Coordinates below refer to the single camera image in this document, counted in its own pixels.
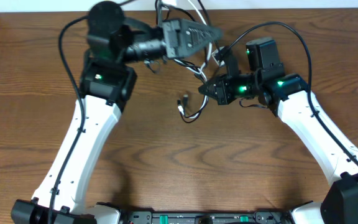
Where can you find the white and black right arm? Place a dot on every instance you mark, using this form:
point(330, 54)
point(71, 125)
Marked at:
point(287, 98)

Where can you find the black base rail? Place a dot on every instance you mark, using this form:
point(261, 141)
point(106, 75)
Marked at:
point(147, 217)

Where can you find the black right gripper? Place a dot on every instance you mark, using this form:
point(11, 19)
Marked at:
point(224, 96)

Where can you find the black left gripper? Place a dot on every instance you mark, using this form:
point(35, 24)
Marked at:
point(168, 38)

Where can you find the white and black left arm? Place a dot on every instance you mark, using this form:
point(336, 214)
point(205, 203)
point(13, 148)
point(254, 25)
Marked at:
point(105, 86)

